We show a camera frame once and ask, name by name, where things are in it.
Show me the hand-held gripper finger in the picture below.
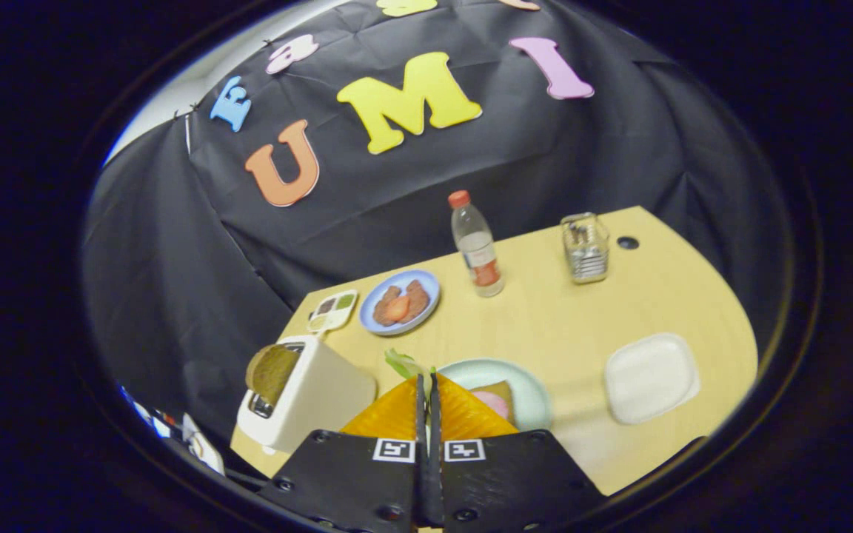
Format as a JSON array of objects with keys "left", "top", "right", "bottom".
[
  {"left": 426, "top": 372, "right": 609, "bottom": 533},
  {"left": 255, "top": 374, "right": 431, "bottom": 533}
]

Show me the green lettuce leaf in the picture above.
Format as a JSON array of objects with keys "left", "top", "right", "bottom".
[{"left": 384, "top": 348, "right": 435, "bottom": 382}]

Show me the brown toast slice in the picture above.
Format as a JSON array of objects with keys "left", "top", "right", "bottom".
[{"left": 245, "top": 343, "right": 301, "bottom": 406}]

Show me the pink ham slice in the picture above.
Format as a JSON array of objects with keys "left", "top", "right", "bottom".
[{"left": 471, "top": 390, "right": 510, "bottom": 421}]

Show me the bread slice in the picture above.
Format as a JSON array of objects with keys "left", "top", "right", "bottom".
[{"left": 469, "top": 380, "right": 516, "bottom": 426}]

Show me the white toaster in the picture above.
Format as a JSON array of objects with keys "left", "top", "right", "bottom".
[{"left": 236, "top": 335, "right": 378, "bottom": 454}]

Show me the pale green plate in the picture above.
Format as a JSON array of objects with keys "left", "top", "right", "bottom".
[{"left": 434, "top": 358, "right": 553, "bottom": 432}]

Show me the brown meat patty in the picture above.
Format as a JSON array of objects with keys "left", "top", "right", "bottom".
[
  {"left": 401, "top": 279, "right": 431, "bottom": 323},
  {"left": 372, "top": 285, "right": 404, "bottom": 327}
]

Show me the white seasoning tray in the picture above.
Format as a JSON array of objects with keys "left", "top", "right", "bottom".
[{"left": 307, "top": 289, "right": 359, "bottom": 334}]

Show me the blue plate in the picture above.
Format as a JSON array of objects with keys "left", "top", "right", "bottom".
[{"left": 358, "top": 269, "right": 441, "bottom": 337}]

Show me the white flat object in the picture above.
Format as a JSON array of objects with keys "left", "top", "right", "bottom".
[{"left": 181, "top": 413, "right": 226, "bottom": 476}]

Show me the red cap plastic bottle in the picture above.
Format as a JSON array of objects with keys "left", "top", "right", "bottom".
[{"left": 448, "top": 190, "right": 505, "bottom": 298}]

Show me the white square plate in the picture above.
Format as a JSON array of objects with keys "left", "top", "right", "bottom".
[{"left": 604, "top": 332, "right": 701, "bottom": 426}]

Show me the metal wire cutlery holder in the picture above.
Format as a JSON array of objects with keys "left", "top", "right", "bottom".
[{"left": 561, "top": 212, "right": 611, "bottom": 285}]

